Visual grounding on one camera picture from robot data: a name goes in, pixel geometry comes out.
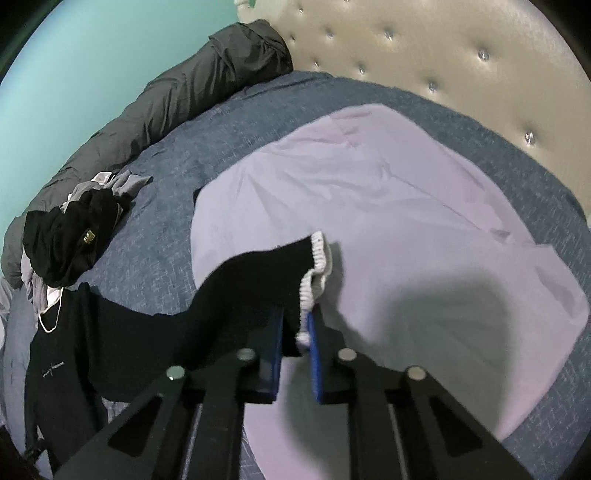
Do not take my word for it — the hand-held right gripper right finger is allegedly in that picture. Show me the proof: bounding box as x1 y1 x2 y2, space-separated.
307 314 536 480

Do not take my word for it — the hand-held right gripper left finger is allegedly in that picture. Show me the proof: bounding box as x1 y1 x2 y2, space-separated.
53 307 284 480

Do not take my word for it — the black shirt with white trim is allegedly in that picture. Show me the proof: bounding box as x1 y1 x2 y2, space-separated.
23 232 333 467

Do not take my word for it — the lavender shirt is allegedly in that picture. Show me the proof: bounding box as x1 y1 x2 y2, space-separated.
190 104 589 480

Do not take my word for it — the blue bed blanket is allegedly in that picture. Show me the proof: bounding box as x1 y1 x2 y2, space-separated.
0 69 591 480

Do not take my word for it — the light grey garment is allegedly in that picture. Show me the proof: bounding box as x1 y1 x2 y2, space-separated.
18 168 153 315

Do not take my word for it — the black garment with yellow label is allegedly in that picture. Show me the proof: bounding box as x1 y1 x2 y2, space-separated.
23 189 125 287

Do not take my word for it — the white garment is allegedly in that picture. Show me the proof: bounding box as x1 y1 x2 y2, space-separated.
65 171 116 204

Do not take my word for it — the dark grey rolled duvet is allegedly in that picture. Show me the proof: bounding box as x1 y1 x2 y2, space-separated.
0 18 294 289

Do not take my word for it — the white tufted bed headboard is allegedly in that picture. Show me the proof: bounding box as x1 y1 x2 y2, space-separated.
233 0 591 222

